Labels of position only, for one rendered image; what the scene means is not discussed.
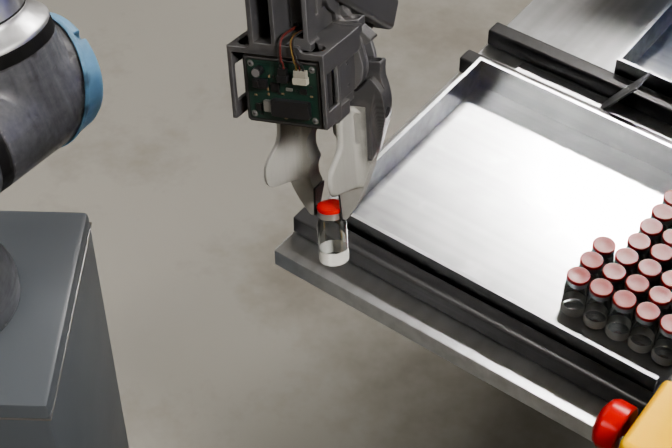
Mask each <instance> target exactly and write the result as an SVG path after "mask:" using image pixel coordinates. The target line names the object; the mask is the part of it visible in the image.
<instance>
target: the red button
mask: <svg viewBox="0 0 672 448"><path fill-rule="evenodd" d="M637 415H638V408H637V407H636V406H634V405H632V404H630V403H628V402H627V401H625V400H623V399H613V400H611V401H610V402H609V403H607V404H606V405H605V406H604V407H603V408H602V409H601V411H600V412H599V414H598V416H597V418H596V420H595V422H594V424H593V428H592V441H593V443H594V445H595V446H596V447H597V448H619V442H620V440H621V438H622V437H623V436H625V434H626V433H627V432H628V430H629V429H630V427H631V426H632V425H633V423H634V422H635V420H636V419H637Z"/></svg>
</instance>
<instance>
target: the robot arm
mask: <svg viewBox="0 0 672 448"><path fill-rule="evenodd" d="M397 7H398V0H245V8H246V19H247V31H245V32H244V33H243V34H241V35H240V36H238V37H237V38H236V39H234V40H233V41H231V42H230V43H229V44H227V45H226V48H227V59H228V69H229V79H230V89H231V99H232V109H233V118H238V117H239V116H241V115H242V114H243V113H244V112H245V111H247V110H248V118H249V119H251V120H255V121H262V122H270V123H276V125H277V136H276V141H275V145H274V147H273V149H272V151H271V153H270V155H269V156H268V158H267V160H266V163H265V166H264V179H265V182H266V184H267V185H268V186H269V187H276V186H279V185H282V184H285V183H288V182H291V183H292V186H293V188H294V190H295V192H296V194H297V195H298V197H299V199H300V200H301V202H302V203H303V205H304V206H305V207H306V209H307V210H308V212H309V213H310V214H311V215H317V205H318V203H320V202H321V199H322V194H323V188H324V180H322V176H321V174H320V171H319V159H320V157H321V153H320V151H319V149H318V146H317V143H316V131H317V129H322V130H329V129H330V128H331V127H333V133H334V135H335V137H336V140H337V147H336V152H335V155H334V158H333V161H332V163H331V166H330V169H329V172H328V191H329V194H330V195H331V196H332V197H336V196H338V198H339V207H340V215H341V220H347V219H348V218H349V217H350V216H351V214H352V213H353V212H354V210H355V209H356V208H357V206H358V205H359V203H360V202H361V200H362V198H363V196H364V194H365V192H366V190H367V187H368V185H369V182H370V179H371V176H372V174H373V171H374V168H375V165H376V161H377V158H378V154H379V153H380V151H381V148H382V145H383V141H384V138H385V134H386V131H387V128H388V124H389V121H390V117H391V112H392V93H391V88H390V84H389V80H388V78H387V74H386V59H385V58H384V57H377V53H376V49H375V45H374V42H373V39H374V38H376V37H377V34H376V33H375V32H374V31H373V30H372V29H373V27H375V28H381V29H392V28H393V26H394V22H395V17H396V12H397ZM241 59H243V70H244V80H245V91H246V92H244V93H243V94H242V95H241V96H239V97H238V93H237V83H236V72H235V63H237V62H238V61H239V60H241ZM102 100H103V80H102V74H101V70H100V67H99V64H98V61H97V58H96V56H95V54H94V52H93V50H92V48H91V46H90V45H89V43H88V41H87V40H86V39H81V38H80V36H79V30H78V29H77V28H76V27H75V26H74V25H73V24H72V23H71V22H70V21H69V20H67V19H66V18H64V17H62V16H60V15H58V14H56V13H52V12H49V10H48V8H47V7H46V6H45V5H44V4H43V3H41V2H38V1H36V0H0V193H1V192H2V191H3V190H5V189H6V188H8V187H9V186H11V185H12V184H13V183H15V182H16V181H17V180H18V179H20V178H21V177H22V176H24V175H25V174H26V173H28V172H29V171H30V170H32V169H33V168H34V167H36V166H37V165H38V164H39V163H41V162H42V161H43V160H45V159H46V158H47V157H49V156H50V155H51V154H53V153H54V152H55V151H56V150H58V149H59V148H61V147H64V146H66V145H68V144H69V143H71V142H72V141H73V140H74V139H75V138H76V137H77V136H78V134H79V133H80V131H82V130H83V129H84V128H85V127H86V126H87V125H89V124H90V123H91V122H92V121H93V120H94V119H95V117H96V116H97V113H98V111H99V110H100V108H101V104H102ZM19 299H20V281H19V277H18V273H17V269H16V265H15V262H14V260H13V258H12V256H11V255H10V253H9V252H8V250H7V249H6V248H5V247H4V246H3V245H2V244H1V242H0V332H1V331H2V330H3V329H4V327H5V326H6V325H7V324H8V323H9V321H10V320H11V318H12V317H13V315H14V313H15V311H16V309H17V306H18V303H19Z"/></svg>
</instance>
